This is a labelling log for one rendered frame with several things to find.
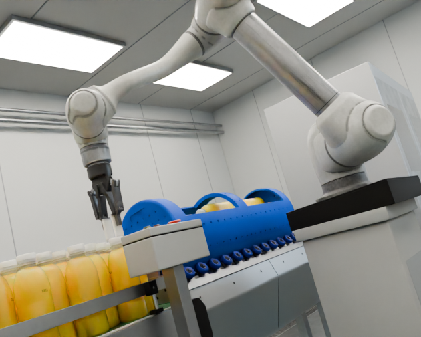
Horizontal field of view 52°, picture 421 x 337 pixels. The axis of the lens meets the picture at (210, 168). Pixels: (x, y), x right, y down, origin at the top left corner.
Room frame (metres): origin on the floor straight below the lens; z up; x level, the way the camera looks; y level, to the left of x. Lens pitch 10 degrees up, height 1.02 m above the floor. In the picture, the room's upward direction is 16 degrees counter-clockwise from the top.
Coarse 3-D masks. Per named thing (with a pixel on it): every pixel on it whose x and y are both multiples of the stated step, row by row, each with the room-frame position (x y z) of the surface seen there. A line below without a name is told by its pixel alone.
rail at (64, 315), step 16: (128, 288) 1.07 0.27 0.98; (160, 288) 1.16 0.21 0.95; (80, 304) 0.95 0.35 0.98; (96, 304) 0.99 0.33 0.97; (112, 304) 1.02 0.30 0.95; (32, 320) 0.86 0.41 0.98; (48, 320) 0.89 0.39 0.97; (64, 320) 0.91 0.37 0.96; (0, 336) 0.80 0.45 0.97; (16, 336) 0.83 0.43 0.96
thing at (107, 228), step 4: (104, 220) 1.32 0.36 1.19; (108, 220) 1.33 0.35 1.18; (104, 224) 1.31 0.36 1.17; (108, 224) 1.33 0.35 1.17; (104, 228) 1.31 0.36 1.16; (108, 228) 1.32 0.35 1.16; (104, 232) 1.31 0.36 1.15; (108, 232) 1.32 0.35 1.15; (112, 232) 1.33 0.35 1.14; (108, 236) 1.32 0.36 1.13; (112, 236) 1.33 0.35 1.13; (108, 240) 1.32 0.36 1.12
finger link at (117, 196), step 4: (112, 180) 1.27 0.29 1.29; (112, 184) 1.27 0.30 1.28; (112, 188) 1.28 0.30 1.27; (116, 188) 1.28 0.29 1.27; (112, 192) 1.28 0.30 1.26; (116, 192) 1.28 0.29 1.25; (120, 192) 1.29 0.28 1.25; (116, 196) 1.28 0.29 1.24; (120, 196) 1.29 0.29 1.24; (116, 200) 1.27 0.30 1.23; (120, 200) 1.29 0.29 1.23; (116, 204) 1.28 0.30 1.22; (120, 204) 1.28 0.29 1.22; (116, 208) 1.28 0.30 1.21
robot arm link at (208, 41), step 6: (192, 24) 1.37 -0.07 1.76; (192, 30) 1.37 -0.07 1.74; (198, 30) 1.36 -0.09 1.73; (198, 36) 1.37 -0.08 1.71; (204, 36) 1.37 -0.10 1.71; (210, 36) 1.36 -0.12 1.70; (216, 36) 1.36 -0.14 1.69; (222, 36) 1.38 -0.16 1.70; (204, 42) 1.38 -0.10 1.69; (210, 42) 1.39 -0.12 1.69; (216, 42) 1.40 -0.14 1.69; (204, 48) 1.40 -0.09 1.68; (210, 48) 1.42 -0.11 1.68
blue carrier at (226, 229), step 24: (264, 192) 2.16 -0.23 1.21; (144, 216) 1.44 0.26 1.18; (168, 216) 1.38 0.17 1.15; (192, 216) 1.45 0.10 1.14; (216, 216) 1.56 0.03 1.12; (240, 216) 1.68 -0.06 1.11; (264, 216) 1.84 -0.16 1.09; (216, 240) 1.54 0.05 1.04; (240, 240) 1.68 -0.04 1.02; (264, 240) 1.88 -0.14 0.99; (192, 264) 1.47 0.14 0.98
